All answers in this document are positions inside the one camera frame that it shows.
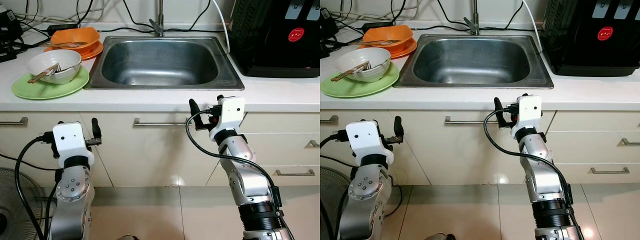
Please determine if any metal fork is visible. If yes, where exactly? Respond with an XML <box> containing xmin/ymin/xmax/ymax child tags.
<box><xmin>52</xmin><ymin>62</ymin><xmax>76</xmax><ymax>76</ymax></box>
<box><xmin>357</xmin><ymin>60</ymin><xmax>388</xmax><ymax>74</ymax></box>

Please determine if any green plate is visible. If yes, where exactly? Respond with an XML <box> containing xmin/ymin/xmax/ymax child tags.
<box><xmin>320</xmin><ymin>62</ymin><xmax>401</xmax><ymax>99</ymax></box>
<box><xmin>11</xmin><ymin>65</ymin><xmax>91</xmax><ymax>101</ymax></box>

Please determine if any white bowl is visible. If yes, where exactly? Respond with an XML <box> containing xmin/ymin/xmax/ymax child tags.
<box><xmin>335</xmin><ymin>47</ymin><xmax>392</xmax><ymax>83</ymax></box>
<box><xmin>26</xmin><ymin>49</ymin><xmax>83</xmax><ymax>85</ymax></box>

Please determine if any white kitchen cabinet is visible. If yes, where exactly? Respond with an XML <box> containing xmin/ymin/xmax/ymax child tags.
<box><xmin>0</xmin><ymin>111</ymin><xmax>321</xmax><ymax>189</ymax></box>
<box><xmin>320</xmin><ymin>109</ymin><xmax>640</xmax><ymax>187</ymax></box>

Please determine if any stainless steel sink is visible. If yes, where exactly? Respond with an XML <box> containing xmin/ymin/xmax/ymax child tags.
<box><xmin>393</xmin><ymin>33</ymin><xmax>555</xmax><ymax>90</ymax></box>
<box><xmin>84</xmin><ymin>35</ymin><xmax>246</xmax><ymax>91</ymax></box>

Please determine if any orange plate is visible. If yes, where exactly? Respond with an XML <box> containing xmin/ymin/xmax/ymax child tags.
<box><xmin>356</xmin><ymin>38</ymin><xmax>418</xmax><ymax>60</ymax></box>
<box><xmin>44</xmin><ymin>40</ymin><xmax>105</xmax><ymax>62</ymax></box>

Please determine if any metal spoon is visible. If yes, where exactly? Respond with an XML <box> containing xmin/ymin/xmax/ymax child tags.
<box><xmin>47</xmin><ymin>41</ymin><xmax>87</xmax><ymax>49</ymax></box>
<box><xmin>357</xmin><ymin>39</ymin><xmax>401</xmax><ymax>46</ymax></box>

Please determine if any metal faucet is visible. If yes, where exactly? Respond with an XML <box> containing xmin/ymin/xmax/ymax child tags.
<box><xmin>463</xmin><ymin>0</ymin><xmax>482</xmax><ymax>36</ymax></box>
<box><xmin>149</xmin><ymin>0</ymin><xmax>166</xmax><ymax>37</ymax></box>

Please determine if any orange bowl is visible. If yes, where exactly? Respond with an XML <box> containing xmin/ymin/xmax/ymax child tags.
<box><xmin>50</xmin><ymin>26</ymin><xmax>101</xmax><ymax>56</ymax></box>
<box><xmin>362</xmin><ymin>24</ymin><xmax>415</xmax><ymax>54</ymax></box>

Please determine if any black countertop appliance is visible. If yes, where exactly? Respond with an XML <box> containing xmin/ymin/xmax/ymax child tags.
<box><xmin>540</xmin><ymin>0</ymin><xmax>640</xmax><ymax>78</ymax></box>
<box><xmin>229</xmin><ymin>0</ymin><xmax>321</xmax><ymax>79</ymax></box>

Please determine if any black power adapter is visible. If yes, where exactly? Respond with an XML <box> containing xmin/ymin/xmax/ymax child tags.
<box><xmin>46</xmin><ymin>22</ymin><xmax>80</xmax><ymax>37</ymax></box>
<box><xmin>361</xmin><ymin>21</ymin><xmax>390</xmax><ymax>32</ymax></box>

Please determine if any black charger box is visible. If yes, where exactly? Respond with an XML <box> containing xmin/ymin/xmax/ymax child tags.
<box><xmin>320</xmin><ymin>7</ymin><xmax>339</xmax><ymax>39</ymax></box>
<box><xmin>0</xmin><ymin>5</ymin><xmax>24</xmax><ymax>42</ymax></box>

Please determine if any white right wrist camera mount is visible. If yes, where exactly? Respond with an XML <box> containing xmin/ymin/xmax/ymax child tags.
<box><xmin>209</xmin><ymin>96</ymin><xmax>247</xmax><ymax>143</ymax></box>
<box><xmin>515</xmin><ymin>94</ymin><xmax>544</xmax><ymax>133</ymax></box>

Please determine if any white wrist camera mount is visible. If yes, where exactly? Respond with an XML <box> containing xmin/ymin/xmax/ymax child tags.
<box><xmin>515</xmin><ymin>94</ymin><xmax>544</xmax><ymax>133</ymax></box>
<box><xmin>52</xmin><ymin>121</ymin><xmax>95</xmax><ymax>169</ymax></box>
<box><xmin>209</xmin><ymin>96</ymin><xmax>247</xmax><ymax>143</ymax></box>
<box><xmin>345</xmin><ymin>120</ymin><xmax>389</xmax><ymax>167</ymax></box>

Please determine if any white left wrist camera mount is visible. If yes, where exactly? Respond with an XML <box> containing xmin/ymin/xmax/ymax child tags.
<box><xmin>52</xmin><ymin>121</ymin><xmax>95</xmax><ymax>169</ymax></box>
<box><xmin>345</xmin><ymin>120</ymin><xmax>389</xmax><ymax>167</ymax></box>

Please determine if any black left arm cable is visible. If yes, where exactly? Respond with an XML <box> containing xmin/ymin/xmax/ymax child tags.
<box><xmin>14</xmin><ymin>132</ymin><xmax>57</xmax><ymax>240</ymax></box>
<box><xmin>320</xmin><ymin>131</ymin><xmax>351</xmax><ymax>240</ymax></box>

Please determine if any black hanging power cord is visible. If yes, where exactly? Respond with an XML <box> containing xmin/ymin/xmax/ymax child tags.
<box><xmin>0</xmin><ymin>152</ymin><xmax>62</xmax><ymax>173</ymax></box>
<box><xmin>320</xmin><ymin>155</ymin><xmax>351</xmax><ymax>170</ymax></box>

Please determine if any white hose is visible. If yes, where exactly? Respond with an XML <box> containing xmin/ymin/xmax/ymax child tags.
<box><xmin>522</xmin><ymin>0</ymin><xmax>544</xmax><ymax>51</ymax></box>
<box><xmin>212</xmin><ymin>0</ymin><xmax>232</xmax><ymax>54</ymax></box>

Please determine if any black power cable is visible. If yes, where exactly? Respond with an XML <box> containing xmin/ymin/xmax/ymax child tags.
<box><xmin>437</xmin><ymin>0</ymin><xmax>468</xmax><ymax>29</ymax></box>
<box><xmin>121</xmin><ymin>0</ymin><xmax>158</xmax><ymax>31</ymax></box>
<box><xmin>165</xmin><ymin>0</ymin><xmax>212</xmax><ymax>34</ymax></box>
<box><xmin>480</xmin><ymin>0</ymin><xmax>525</xmax><ymax>31</ymax></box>

